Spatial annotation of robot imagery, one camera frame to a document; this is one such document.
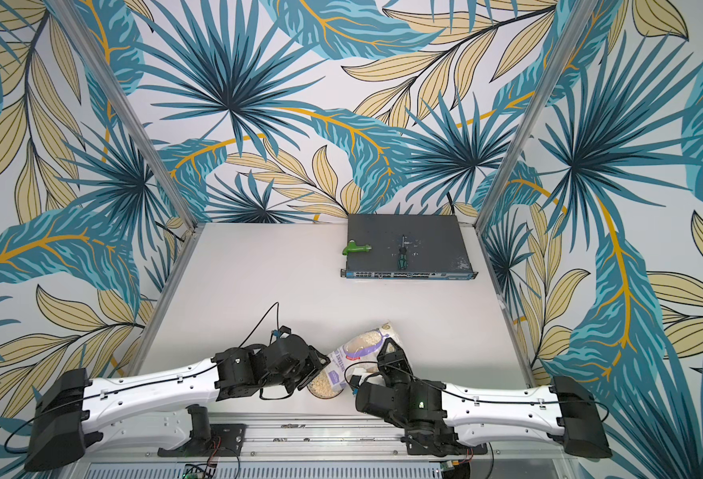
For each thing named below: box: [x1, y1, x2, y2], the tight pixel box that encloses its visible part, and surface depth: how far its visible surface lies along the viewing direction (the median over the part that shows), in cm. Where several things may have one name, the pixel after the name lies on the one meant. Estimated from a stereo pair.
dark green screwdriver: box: [397, 234, 409, 271], surface depth 103 cm
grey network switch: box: [340, 213, 479, 281], surface depth 109 cm
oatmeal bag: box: [325, 321, 403, 391], surface depth 75 cm
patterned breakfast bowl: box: [306, 369, 344, 400], surface depth 78 cm
